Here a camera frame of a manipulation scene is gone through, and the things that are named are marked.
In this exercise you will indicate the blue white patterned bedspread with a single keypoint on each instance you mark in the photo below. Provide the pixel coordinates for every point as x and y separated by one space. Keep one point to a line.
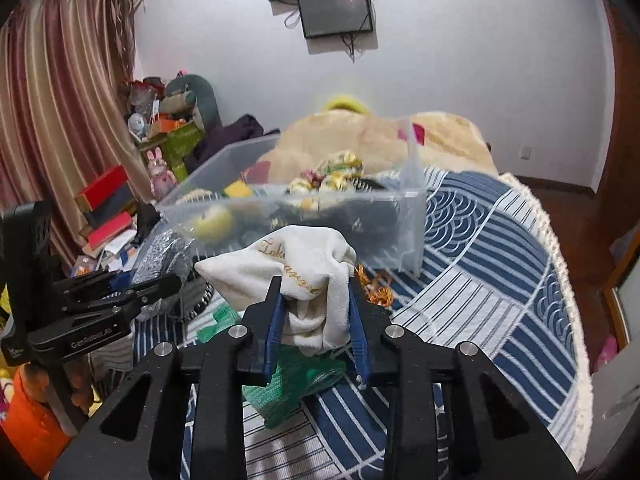
492 273

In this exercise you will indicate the dark purple clothing pile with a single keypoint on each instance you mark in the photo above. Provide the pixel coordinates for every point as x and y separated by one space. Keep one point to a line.
214 140

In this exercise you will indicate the green knit glove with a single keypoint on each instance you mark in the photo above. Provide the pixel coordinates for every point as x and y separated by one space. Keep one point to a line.
296 376

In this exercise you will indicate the small wall monitor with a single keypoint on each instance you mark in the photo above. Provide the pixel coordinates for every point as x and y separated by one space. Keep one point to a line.
324 18

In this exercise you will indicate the grey plush toy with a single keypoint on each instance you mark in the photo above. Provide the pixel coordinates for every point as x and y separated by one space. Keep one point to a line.
192 95

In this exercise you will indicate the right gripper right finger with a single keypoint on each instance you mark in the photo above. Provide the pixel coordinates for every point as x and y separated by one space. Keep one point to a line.
367 324

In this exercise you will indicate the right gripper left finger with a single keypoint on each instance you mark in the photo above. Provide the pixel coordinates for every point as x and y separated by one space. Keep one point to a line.
258 359

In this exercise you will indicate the clear plastic storage bin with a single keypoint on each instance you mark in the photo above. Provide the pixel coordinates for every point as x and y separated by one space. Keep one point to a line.
359 175

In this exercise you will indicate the black hat with chains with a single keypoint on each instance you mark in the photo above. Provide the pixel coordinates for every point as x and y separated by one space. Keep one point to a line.
365 220

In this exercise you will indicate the yellow plush pillow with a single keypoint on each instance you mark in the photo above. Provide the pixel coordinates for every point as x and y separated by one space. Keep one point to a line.
346 103

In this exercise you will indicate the red box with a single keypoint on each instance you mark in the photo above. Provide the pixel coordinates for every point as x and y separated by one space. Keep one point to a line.
101 188

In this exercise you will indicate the green cardboard box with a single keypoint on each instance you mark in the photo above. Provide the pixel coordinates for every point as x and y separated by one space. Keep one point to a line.
174 146

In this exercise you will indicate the bagged grey knit gloves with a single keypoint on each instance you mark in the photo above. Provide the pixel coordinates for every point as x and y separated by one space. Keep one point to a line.
171 253

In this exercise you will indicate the brown wooden door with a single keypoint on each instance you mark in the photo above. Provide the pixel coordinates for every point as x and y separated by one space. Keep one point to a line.
618 192

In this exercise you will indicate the striped red beige curtain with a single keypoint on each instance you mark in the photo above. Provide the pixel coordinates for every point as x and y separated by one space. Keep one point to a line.
64 68

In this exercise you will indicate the white cloth pouch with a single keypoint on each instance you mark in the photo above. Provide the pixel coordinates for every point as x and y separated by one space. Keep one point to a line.
314 265

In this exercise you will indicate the wall power socket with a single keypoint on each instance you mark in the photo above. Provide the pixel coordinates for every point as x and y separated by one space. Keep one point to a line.
525 152

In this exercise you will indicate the beige patchwork fleece blanket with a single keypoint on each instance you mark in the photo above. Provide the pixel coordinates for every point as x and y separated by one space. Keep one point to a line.
451 143

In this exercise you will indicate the pink rabbit toy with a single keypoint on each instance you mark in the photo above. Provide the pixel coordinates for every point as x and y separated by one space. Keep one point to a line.
162 179

